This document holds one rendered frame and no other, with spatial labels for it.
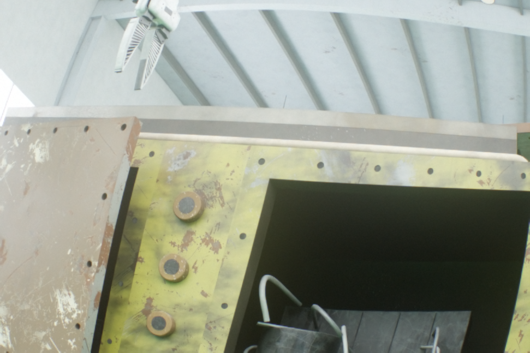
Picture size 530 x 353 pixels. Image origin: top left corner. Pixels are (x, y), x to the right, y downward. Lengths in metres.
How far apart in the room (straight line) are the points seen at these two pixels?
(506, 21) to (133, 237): 11.99
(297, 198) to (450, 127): 0.36
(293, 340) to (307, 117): 0.43
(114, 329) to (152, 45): 0.56
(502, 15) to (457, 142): 11.87
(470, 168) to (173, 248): 0.53
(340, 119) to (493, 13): 11.85
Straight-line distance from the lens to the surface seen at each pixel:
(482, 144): 1.29
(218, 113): 1.46
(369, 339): 1.42
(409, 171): 1.20
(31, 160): 1.47
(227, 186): 1.29
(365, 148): 1.25
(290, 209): 1.52
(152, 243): 1.31
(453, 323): 1.40
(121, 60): 1.36
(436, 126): 1.32
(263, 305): 1.24
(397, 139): 1.32
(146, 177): 1.37
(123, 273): 1.32
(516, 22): 13.04
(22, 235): 1.40
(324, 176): 1.24
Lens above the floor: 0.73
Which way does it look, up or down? 22 degrees up
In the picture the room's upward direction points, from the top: 14 degrees clockwise
